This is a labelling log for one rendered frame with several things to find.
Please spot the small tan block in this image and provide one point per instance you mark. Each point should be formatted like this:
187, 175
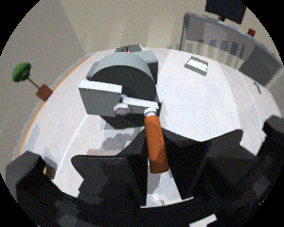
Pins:
49, 171

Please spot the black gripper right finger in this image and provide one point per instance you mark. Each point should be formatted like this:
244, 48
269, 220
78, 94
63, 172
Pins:
187, 157

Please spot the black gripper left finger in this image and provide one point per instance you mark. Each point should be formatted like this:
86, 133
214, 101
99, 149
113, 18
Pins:
130, 165

